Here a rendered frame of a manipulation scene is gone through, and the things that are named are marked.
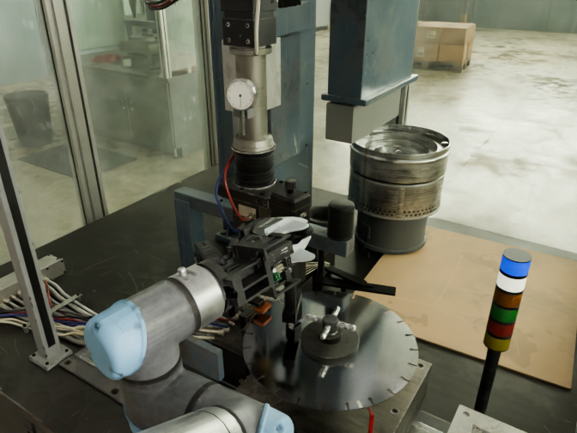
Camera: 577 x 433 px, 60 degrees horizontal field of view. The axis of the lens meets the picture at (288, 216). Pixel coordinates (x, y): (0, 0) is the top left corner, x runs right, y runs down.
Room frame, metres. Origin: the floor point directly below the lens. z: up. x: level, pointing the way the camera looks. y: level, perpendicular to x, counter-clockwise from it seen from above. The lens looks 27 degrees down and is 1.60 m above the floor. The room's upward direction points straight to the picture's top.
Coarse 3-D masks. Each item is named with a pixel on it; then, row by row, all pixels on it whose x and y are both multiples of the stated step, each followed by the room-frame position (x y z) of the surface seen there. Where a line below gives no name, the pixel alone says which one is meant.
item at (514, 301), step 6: (498, 288) 0.71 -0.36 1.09; (498, 294) 0.71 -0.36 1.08; (504, 294) 0.70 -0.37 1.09; (510, 294) 0.70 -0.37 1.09; (516, 294) 0.70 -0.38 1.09; (522, 294) 0.70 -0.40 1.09; (498, 300) 0.71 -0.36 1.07; (504, 300) 0.70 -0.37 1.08; (510, 300) 0.70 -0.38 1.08; (516, 300) 0.70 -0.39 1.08; (504, 306) 0.70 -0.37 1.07; (510, 306) 0.70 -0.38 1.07; (516, 306) 0.70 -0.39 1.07
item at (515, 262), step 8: (512, 248) 0.74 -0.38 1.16; (504, 256) 0.72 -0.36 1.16; (512, 256) 0.71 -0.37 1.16; (520, 256) 0.71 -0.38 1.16; (528, 256) 0.71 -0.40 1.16; (504, 264) 0.71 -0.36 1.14; (512, 264) 0.70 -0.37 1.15; (520, 264) 0.70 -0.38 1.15; (528, 264) 0.70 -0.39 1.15; (504, 272) 0.71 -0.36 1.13; (512, 272) 0.70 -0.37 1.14; (520, 272) 0.70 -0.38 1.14
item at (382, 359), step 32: (256, 320) 0.81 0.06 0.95; (352, 320) 0.81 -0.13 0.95; (384, 320) 0.81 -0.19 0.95; (256, 352) 0.71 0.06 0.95; (288, 352) 0.71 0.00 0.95; (384, 352) 0.71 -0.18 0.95; (416, 352) 0.71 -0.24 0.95; (288, 384) 0.64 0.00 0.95; (320, 384) 0.64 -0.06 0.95; (352, 384) 0.64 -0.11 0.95; (384, 384) 0.64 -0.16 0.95
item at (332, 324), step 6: (336, 312) 0.77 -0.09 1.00; (306, 318) 0.76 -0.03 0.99; (312, 318) 0.76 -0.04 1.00; (318, 318) 0.75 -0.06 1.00; (324, 318) 0.75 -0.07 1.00; (330, 318) 0.75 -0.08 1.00; (336, 318) 0.75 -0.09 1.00; (324, 324) 0.74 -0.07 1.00; (330, 324) 0.73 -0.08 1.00; (336, 324) 0.74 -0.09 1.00; (342, 324) 0.74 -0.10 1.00; (348, 324) 0.73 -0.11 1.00; (324, 330) 0.72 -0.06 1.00; (330, 330) 0.73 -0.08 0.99; (336, 330) 0.74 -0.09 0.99; (354, 330) 0.72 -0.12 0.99; (324, 336) 0.70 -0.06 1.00
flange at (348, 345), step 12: (312, 324) 0.78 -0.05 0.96; (312, 336) 0.75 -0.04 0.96; (336, 336) 0.73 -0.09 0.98; (348, 336) 0.75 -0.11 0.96; (312, 348) 0.72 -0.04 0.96; (324, 348) 0.71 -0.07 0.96; (336, 348) 0.71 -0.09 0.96; (348, 348) 0.72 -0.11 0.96; (324, 360) 0.69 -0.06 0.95; (336, 360) 0.69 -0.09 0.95
